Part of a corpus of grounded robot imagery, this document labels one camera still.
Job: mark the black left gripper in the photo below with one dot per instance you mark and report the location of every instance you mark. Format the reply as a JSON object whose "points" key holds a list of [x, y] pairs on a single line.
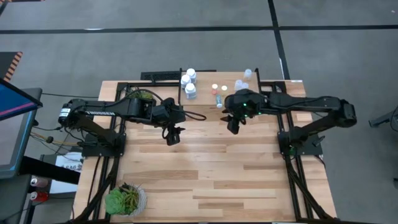
{"points": [[169, 113]]}

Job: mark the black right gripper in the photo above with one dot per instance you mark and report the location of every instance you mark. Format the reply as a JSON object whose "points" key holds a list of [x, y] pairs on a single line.
{"points": [[245, 104]]}

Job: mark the blue vial white cap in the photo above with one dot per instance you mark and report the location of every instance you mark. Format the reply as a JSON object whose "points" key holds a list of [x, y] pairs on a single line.
{"points": [[219, 101]]}

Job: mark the yellow vial white cap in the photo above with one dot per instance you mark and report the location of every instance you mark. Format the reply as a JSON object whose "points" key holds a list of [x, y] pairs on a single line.
{"points": [[224, 89]]}

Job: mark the red vial white cap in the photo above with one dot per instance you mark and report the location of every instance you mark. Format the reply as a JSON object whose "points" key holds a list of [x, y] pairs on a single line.
{"points": [[214, 88]]}

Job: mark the white labelled medicine bottle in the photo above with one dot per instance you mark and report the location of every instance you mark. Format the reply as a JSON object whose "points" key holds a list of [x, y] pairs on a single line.
{"points": [[191, 74], [185, 81], [190, 91]]}

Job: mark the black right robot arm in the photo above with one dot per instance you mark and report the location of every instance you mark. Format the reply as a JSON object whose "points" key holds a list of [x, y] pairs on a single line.
{"points": [[311, 104]]}

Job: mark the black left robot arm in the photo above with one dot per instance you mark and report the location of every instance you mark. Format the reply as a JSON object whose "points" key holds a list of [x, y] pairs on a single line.
{"points": [[124, 109]]}

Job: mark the wooden shelf black metal legs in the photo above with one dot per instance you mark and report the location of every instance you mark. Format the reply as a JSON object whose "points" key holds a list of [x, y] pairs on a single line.
{"points": [[205, 81]]}

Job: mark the small succulent dark pot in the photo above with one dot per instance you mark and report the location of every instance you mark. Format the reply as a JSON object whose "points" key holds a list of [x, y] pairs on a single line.
{"points": [[146, 96]]}

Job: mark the black power strip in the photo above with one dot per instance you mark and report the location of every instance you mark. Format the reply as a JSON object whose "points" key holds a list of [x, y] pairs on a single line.
{"points": [[158, 75]]}

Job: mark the large succulent white pot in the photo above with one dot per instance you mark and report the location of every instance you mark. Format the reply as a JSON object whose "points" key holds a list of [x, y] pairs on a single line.
{"points": [[121, 202]]}

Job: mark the white printed paper box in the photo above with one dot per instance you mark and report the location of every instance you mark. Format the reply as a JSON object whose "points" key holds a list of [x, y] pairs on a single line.
{"points": [[66, 161]]}

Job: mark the black beam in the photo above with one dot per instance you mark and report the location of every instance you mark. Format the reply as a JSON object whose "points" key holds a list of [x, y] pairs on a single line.
{"points": [[46, 169]]}

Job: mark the silver can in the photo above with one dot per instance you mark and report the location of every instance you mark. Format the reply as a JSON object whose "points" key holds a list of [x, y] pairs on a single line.
{"points": [[38, 181]]}

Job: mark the red can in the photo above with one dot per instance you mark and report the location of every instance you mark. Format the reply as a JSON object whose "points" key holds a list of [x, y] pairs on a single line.
{"points": [[38, 196]]}

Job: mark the grey chair base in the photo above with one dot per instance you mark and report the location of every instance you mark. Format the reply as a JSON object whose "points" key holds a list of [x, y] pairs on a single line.
{"points": [[384, 118]]}

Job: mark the blue screen monitor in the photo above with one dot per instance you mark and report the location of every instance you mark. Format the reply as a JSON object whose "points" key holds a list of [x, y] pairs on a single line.
{"points": [[12, 102]]}

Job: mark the grey cart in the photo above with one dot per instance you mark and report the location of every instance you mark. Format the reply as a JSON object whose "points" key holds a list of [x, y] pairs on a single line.
{"points": [[12, 199]]}

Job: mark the hazard striped floor mat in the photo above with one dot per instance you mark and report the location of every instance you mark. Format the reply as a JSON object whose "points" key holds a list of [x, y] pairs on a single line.
{"points": [[9, 65]]}

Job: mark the black metal table frame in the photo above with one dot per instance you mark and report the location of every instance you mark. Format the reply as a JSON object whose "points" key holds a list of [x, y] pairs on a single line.
{"points": [[164, 84]]}

